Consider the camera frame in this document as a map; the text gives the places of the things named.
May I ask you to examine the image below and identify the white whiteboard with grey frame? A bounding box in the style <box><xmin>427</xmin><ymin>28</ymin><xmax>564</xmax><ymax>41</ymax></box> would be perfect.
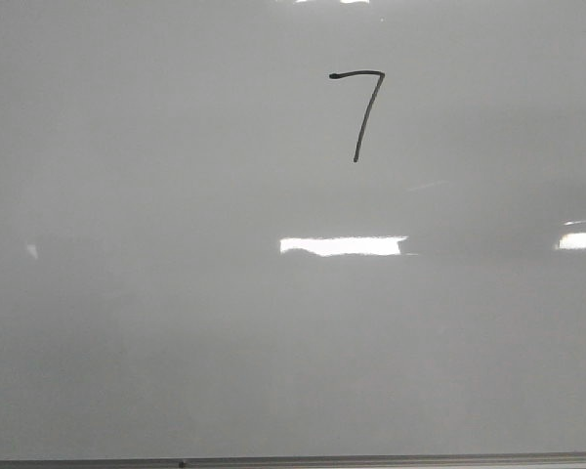
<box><xmin>0</xmin><ymin>1</ymin><xmax>586</xmax><ymax>459</ymax></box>

